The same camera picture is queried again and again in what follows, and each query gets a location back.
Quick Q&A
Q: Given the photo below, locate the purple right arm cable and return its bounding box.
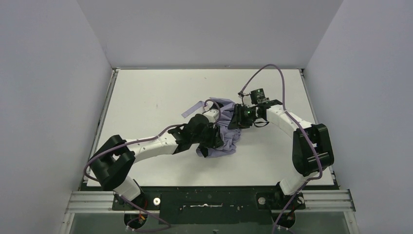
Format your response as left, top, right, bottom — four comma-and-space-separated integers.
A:
238, 63, 323, 234

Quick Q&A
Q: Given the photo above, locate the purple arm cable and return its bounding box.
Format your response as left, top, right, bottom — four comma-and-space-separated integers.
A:
238, 63, 323, 234
83, 98, 222, 233

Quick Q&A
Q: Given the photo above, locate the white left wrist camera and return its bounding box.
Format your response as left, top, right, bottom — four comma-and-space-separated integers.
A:
202, 109, 219, 123

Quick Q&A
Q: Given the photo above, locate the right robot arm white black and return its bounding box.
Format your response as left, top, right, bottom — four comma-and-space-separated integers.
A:
228, 88, 334, 195

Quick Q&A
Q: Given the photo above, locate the lavender folding umbrella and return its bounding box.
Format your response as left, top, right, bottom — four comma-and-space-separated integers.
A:
175, 97, 242, 158

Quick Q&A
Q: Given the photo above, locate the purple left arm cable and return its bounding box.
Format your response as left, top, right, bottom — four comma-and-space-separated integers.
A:
83, 98, 222, 233

